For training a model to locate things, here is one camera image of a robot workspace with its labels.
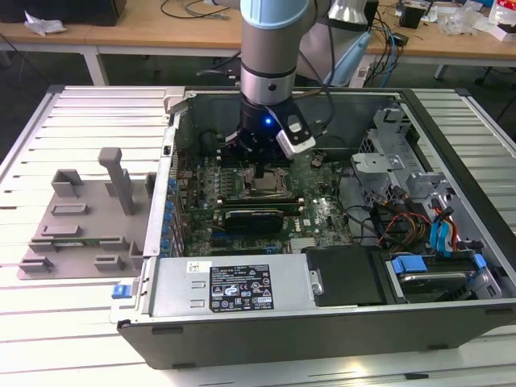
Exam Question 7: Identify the tall black box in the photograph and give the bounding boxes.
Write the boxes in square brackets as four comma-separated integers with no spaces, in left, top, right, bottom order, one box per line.
[364,0,380,30]

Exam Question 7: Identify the black plastic shroud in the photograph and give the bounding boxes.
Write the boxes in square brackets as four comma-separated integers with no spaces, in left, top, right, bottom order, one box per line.
[302,246,390,307]

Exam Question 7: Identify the small black cube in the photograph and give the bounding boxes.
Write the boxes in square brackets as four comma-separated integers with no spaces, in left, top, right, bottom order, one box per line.
[397,4,425,29]

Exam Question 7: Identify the metal socket cover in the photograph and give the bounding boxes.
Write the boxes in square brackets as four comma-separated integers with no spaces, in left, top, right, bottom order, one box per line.
[241,169,289,195]

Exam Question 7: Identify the crumpled white paper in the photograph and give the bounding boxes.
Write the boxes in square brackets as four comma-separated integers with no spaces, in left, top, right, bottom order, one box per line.
[23,10,68,37]

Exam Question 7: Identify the CPU socket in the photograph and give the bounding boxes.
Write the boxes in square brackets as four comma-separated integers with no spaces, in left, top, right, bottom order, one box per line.
[240,168,289,196]

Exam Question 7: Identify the metal disk bay bracket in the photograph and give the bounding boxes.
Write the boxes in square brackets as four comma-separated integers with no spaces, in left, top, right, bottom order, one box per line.
[349,152,406,182]

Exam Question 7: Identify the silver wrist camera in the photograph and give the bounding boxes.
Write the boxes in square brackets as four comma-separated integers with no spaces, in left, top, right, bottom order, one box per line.
[276,112,316,156]

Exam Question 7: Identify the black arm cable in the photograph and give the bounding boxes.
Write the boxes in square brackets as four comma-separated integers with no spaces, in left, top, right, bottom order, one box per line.
[196,15,338,134]

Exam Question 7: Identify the white red carton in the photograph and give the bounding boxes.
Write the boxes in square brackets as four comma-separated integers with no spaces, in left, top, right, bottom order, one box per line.
[489,0,516,42]

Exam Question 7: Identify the blue flat wire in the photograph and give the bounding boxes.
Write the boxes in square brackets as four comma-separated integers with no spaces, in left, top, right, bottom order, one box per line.
[437,205,456,259]
[427,219,444,256]

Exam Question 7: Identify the coloured power wire bundle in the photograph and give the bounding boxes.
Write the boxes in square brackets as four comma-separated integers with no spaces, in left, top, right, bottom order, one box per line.
[368,187,435,249]

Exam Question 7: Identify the hard disk in blue carrier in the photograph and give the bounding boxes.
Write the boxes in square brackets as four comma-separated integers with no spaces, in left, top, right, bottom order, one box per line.
[386,252,489,304]

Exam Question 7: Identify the silver CPU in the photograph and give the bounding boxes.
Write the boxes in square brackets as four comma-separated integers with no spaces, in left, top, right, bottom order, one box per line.
[252,176,285,193]

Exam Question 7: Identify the green motherboard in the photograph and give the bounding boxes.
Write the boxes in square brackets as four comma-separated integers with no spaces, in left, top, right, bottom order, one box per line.
[175,151,356,257]

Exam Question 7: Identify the clear plastic bags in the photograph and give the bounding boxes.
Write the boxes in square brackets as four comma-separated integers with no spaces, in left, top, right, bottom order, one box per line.
[441,6,491,36]

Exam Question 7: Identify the wide black device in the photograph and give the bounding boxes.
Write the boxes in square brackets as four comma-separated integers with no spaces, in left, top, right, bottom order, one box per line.
[0,0,127,27]

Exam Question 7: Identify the black wire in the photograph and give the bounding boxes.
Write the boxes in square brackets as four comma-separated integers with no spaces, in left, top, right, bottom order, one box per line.
[336,136,376,243]

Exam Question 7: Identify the wooden desk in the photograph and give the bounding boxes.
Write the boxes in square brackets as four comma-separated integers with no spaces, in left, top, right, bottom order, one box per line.
[0,0,516,88]

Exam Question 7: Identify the grey parts rack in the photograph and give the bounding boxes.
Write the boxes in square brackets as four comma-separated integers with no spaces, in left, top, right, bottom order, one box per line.
[15,147,158,280]

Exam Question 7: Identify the black graphics card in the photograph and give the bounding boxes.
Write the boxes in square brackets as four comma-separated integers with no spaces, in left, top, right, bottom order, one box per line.
[223,206,285,235]

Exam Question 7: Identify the green RAM stick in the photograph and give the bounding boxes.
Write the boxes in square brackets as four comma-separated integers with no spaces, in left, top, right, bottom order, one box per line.
[51,239,104,247]

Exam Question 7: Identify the silver power supply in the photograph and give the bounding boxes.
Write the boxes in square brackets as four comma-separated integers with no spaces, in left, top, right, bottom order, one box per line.
[148,256,315,319]

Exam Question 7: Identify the silver finned heatsink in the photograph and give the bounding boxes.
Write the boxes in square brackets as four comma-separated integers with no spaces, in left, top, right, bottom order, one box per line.
[290,237,319,253]

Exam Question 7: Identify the open black PC case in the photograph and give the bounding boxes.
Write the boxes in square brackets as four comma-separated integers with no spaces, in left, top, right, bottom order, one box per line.
[109,86,516,370]

